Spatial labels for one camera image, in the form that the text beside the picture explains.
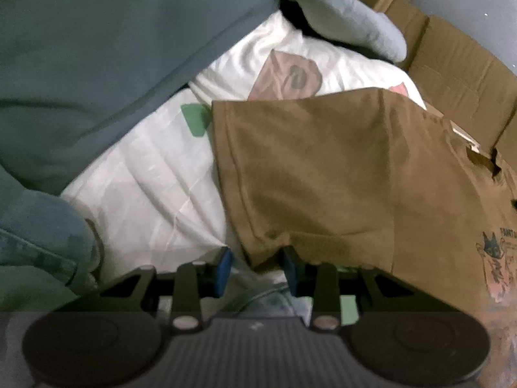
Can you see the brown printed t-shirt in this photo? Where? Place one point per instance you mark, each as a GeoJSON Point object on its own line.
{"type": "Point", "coordinates": [343, 169]}

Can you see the grey neck pillow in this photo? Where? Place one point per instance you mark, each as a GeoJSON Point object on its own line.
{"type": "Point", "coordinates": [343, 16]}

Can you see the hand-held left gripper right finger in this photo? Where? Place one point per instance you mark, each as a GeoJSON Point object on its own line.
{"type": "Point", "coordinates": [290, 268]}

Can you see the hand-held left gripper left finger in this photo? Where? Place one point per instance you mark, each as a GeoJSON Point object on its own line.
{"type": "Point", "coordinates": [224, 268]}

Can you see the light blue jeans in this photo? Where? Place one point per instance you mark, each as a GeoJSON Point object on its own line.
{"type": "Point", "coordinates": [36, 230]}

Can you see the flattened cardboard box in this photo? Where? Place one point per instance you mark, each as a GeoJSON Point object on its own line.
{"type": "Point", "coordinates": [456, 68]}

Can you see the bear print blanket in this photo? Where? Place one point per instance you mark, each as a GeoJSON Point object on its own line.
{"type": "Point", "coordinates": [161, 186]}

